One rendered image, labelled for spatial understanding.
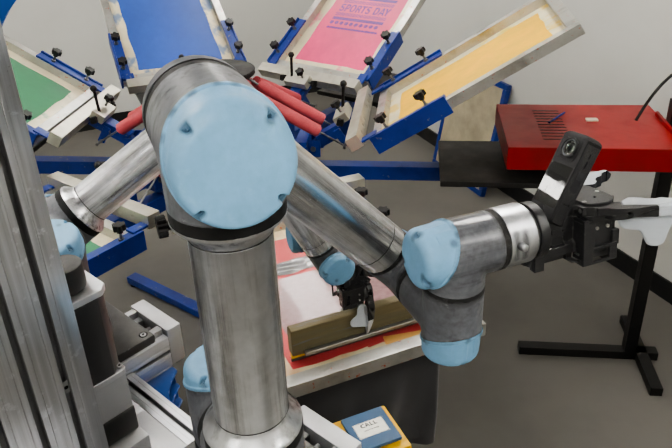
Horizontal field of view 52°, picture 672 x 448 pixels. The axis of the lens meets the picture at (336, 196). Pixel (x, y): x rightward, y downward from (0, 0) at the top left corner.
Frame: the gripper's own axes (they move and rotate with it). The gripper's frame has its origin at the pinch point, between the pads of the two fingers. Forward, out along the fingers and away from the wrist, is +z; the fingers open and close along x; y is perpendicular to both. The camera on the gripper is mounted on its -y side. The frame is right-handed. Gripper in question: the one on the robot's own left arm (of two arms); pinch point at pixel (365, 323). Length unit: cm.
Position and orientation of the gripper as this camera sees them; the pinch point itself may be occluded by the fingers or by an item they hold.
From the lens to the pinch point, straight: 178.0
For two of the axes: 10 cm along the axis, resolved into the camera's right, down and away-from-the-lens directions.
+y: -9.2, 2.3, -3.3
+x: 4.0, 3.9, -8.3
